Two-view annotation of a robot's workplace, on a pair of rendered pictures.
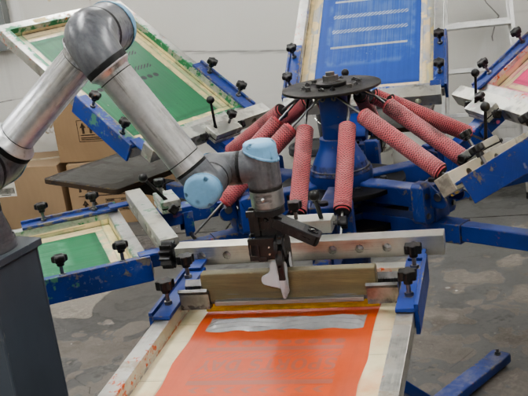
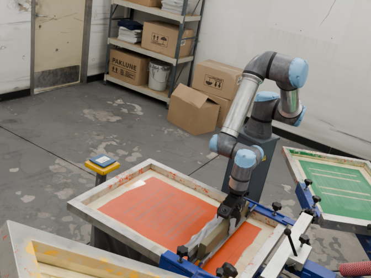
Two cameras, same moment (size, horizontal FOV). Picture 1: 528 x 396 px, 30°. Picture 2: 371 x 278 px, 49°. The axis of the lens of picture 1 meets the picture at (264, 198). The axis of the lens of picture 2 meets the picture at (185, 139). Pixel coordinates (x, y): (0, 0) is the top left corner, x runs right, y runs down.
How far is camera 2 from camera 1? 2.59 m
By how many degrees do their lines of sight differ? 94
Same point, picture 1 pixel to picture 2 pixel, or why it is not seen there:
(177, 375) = (182, 193)
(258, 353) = (182, 215)
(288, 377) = (150, 213)
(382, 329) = not seen: hidden behind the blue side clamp
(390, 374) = (109, 221)
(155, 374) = (189, 190)
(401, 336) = (139, 240)
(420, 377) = not seen: outside the picture
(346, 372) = (137, 226)
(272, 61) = not seen: outside the picture
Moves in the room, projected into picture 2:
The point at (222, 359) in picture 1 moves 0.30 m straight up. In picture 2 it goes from (185, 206) to (197, 148)
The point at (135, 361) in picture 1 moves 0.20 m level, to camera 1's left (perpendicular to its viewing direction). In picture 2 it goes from (192, 181) to (202, 164)
